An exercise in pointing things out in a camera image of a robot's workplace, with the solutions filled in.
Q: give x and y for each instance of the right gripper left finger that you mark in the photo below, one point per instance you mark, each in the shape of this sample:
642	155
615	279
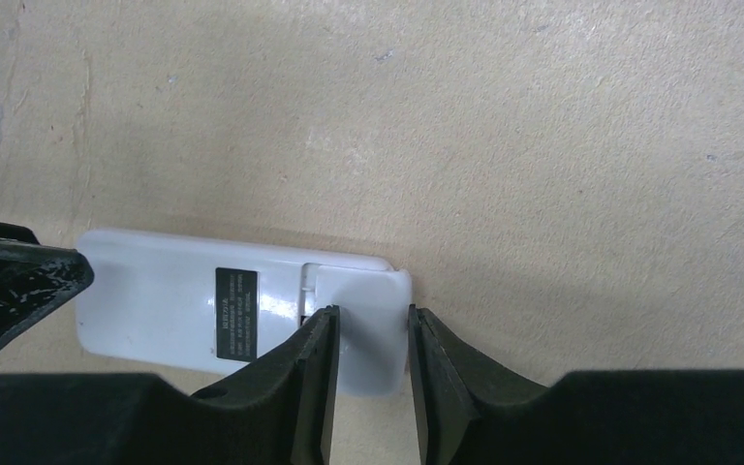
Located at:
277	410

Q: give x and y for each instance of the white battery cover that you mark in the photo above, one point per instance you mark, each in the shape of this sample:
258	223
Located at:
373	347

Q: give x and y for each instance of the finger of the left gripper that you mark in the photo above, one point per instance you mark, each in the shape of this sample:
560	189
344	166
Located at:
35	280

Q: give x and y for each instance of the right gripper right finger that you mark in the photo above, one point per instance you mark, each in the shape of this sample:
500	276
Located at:
470	409

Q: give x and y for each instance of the white red remote control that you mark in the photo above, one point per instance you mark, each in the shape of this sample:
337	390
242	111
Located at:
197	303

